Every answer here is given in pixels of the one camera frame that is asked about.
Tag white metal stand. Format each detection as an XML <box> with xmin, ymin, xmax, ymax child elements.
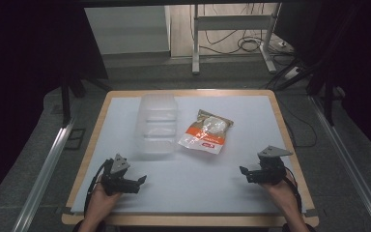
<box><xmin>191</xmin><ymin>2</ymin><xmax>283</xmax><ymax>75</ymax></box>

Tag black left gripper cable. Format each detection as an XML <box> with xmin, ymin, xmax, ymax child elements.
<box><xmin>83</xmin><ymin>158</ymin><xmax>114</xmax><ymax>218</ymax></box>

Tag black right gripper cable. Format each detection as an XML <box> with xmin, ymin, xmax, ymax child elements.
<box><xmin>282</xmin><ymin>173</ymin><xmax>303</xmax><ymax>215</ymax></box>

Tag bundle of black floor cables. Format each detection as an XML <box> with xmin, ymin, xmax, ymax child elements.
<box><xmin>192</xmin><ymin>3</ymin><xmax>296</xmax><ymax>56</ymax></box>

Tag black stand legs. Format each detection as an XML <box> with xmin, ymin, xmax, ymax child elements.
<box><xmin>60</xmin><ymin>72</ymin><xmax>112</xmax><ymax>128</ymax></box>
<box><xmin>276</xmin><ymin>61</ymin><xmax>337</xmax><ymax>127</ymax></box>

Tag clear plastic container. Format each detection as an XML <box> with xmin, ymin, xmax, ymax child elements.
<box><xmin>134</xmin><ymin>93</ymin><xmax>180</xmax><ymax>160</ymax></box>

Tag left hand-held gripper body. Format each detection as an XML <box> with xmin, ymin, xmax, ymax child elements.
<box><xmin>100</xmin><ymin>153</ymin><xmax>142</xmax><ymax>196</ymax></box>

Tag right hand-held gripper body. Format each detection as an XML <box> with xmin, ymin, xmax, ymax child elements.
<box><xmin>246</xmin><ymin>145</ymin><xmax>294</xmax><ymax>187</ymax></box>

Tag black floor frame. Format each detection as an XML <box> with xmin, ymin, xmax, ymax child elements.
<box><xmin>64</xmin><ymin>128</ymin><xmax>87</xmax><ymax>151</ymax></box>

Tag white power strip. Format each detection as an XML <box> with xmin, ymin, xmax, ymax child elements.
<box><xmin>283</xmin><ymin>66</ymin><xmax>302</xmax><ymax>81</ymax></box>

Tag thin black floor cable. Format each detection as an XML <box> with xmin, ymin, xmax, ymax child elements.
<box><xmin>278</xmin><ymin>96</ymin><xmax>319</xmax><ymax>149</ymax></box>

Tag person's right hand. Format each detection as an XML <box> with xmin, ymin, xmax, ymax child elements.
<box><xmin>260</xmin><ymin>175</ymin><xmax>300</xmax><ymax>220</ymax></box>

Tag white table sheet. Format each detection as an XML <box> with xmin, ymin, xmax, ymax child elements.
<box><xmin>71</xmin><ymin>95</ymin><xmax>307</xmax><ymax>215</ymax></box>

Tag wooden table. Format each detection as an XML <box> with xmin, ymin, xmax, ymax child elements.
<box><xmin>61</xmin><ymin>89</ymin><xmax>320</xmax><ymax>228</ymax></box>

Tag orange and white snack packet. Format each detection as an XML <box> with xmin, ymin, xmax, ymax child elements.
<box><xmin>177</xmin><ymin>108</ymin><xmax>235</xmax><ymax>156</ymax></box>

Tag black curtain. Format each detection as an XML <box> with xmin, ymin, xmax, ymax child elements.
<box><xmin>274</xmin><ymin>0</ymin><xmax>371</xmax><ymax>156</ymax></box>
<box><xmin>0</xmin><ymin>0</ymin><xmax>109</xmax><ymax>211</ymax></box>

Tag white wall panel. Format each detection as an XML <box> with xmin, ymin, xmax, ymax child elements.
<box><xmin>84</xmin><ymin>5</ymin><xmax>171</xmax><ymax>55</ymax></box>

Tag aluminium floor rail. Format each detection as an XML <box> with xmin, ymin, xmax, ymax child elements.
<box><xmin>308</xmin><ymin>96</ymin><xmax>371</xmax><ymax>232</ymax></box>
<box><xmin>12</xmin><ymin>118</ymin><xmax>75</xmax><ymax>232</ymax></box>

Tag person's left hand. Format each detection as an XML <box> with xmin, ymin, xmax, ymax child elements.
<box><xmin>84</xmin><ymin>183</ymin><xmax>123</xmax><ymax>224</ymax></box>

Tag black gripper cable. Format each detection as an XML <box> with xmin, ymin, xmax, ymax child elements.
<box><xmin>83</xmin><ymin>158</ymin><xmax>114</xmax><ymax>218</ymax></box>
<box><xmin>282</xmin><ymin>173</ymin><xmax>303</xmax><ymax>215</ymax></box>

